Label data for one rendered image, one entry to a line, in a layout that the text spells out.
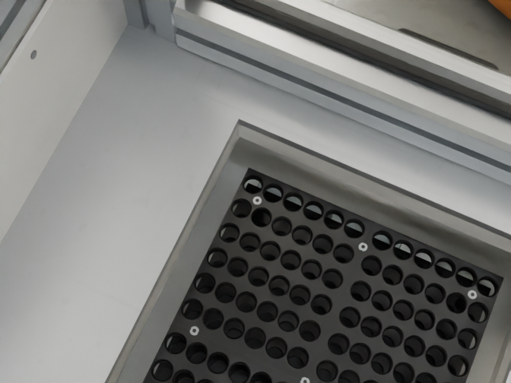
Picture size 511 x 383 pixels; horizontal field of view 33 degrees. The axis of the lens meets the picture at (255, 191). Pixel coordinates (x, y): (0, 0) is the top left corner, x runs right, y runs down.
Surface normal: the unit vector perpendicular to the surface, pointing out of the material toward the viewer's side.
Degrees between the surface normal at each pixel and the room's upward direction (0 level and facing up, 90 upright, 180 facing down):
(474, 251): 0
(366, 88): 45
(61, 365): 0
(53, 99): 90
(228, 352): 0
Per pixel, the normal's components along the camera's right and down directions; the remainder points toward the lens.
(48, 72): 0.91, 0.39
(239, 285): 0.02, -0.33
